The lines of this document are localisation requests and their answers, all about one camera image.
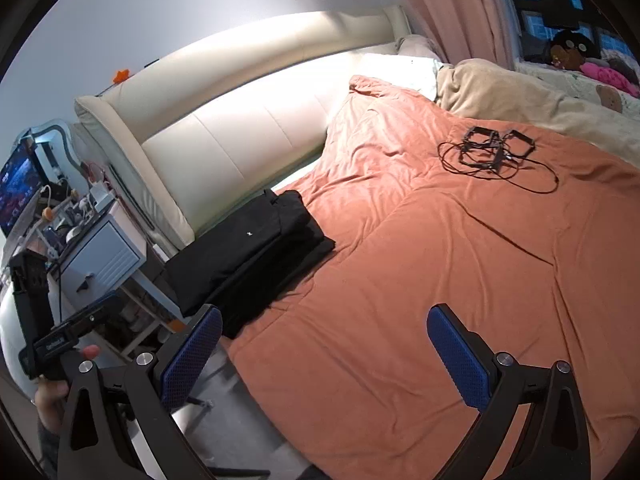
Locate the folded black clothes stack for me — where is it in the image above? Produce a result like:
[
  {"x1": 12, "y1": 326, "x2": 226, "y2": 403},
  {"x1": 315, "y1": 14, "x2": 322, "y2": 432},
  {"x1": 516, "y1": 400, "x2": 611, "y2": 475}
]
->
[{"x1": 165, "y1": 190, "x2": 335, "y2": 339}]

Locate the pink clothing pile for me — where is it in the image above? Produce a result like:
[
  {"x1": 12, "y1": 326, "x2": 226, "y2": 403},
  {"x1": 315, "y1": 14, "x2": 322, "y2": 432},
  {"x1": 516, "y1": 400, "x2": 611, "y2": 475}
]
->
[{"x1": 579, "y1": 62, "x2": 639, "y2": 98}]

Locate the left hand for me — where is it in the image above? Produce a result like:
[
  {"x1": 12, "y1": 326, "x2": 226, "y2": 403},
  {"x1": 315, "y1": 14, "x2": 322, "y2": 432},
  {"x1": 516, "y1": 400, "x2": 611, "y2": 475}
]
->
[{"x1": 34, "y1": 376, "x2": 70, "y2": 434}]

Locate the white bedside table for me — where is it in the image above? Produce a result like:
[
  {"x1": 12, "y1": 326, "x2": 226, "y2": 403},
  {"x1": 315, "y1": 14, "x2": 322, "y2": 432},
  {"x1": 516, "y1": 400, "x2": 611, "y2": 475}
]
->
[{"x1": 50, "y1": 200, "x2": 184, "y2": 360}]

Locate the orange-brown duvet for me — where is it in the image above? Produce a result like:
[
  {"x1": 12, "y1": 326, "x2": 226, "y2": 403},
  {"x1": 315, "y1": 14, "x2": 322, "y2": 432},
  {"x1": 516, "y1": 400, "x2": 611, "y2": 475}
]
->
[{"x1": 229, "y1": 76, "x2": 639, "y2": 479}]

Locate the monitor screen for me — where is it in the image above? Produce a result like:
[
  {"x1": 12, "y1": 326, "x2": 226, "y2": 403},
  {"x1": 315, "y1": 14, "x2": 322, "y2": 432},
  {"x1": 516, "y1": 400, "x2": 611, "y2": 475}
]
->
[{"x1": 0, "y1": 140, "x2": 48, "y2": 237}]

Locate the cream padded headboard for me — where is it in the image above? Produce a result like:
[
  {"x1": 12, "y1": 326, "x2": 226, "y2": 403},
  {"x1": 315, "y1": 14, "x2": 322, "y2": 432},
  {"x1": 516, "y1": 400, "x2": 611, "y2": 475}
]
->
[{"x1": 74, "y1": 6, "x2": 410, "y2": 252}]

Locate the cream blanket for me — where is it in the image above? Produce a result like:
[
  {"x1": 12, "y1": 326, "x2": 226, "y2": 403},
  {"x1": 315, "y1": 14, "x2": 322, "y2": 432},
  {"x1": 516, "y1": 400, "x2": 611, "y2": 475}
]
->
[{"x1": 436, "y1": 58, "x2": 639, "y2": 166}]

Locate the white pillow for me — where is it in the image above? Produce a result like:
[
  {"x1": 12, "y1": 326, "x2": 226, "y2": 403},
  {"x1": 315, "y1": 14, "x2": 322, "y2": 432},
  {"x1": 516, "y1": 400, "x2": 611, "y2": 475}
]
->
[{"x1": 318, "y1": 34, "x2": 445, "y2": 101}]

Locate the brown plush toy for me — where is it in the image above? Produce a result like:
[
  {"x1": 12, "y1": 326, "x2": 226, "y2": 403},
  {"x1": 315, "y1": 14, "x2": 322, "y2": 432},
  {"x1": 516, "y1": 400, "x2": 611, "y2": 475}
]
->
[{"x1": 549, "y1": 29, "x2": 601, "y2": 70}]

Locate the pink curtain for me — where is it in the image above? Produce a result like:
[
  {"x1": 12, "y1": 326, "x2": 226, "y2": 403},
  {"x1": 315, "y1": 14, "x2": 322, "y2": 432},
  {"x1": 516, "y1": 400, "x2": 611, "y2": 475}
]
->
[{"x1": 408, "y1": 0, "x2": 518, "y2": 70}]

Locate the black cable bundle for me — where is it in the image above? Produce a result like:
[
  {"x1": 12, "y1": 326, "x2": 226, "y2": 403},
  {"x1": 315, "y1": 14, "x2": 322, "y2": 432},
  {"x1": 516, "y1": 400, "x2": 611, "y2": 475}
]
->
[{"x1": 437, "y1": 126, "x2": 561, "y2": 195}]

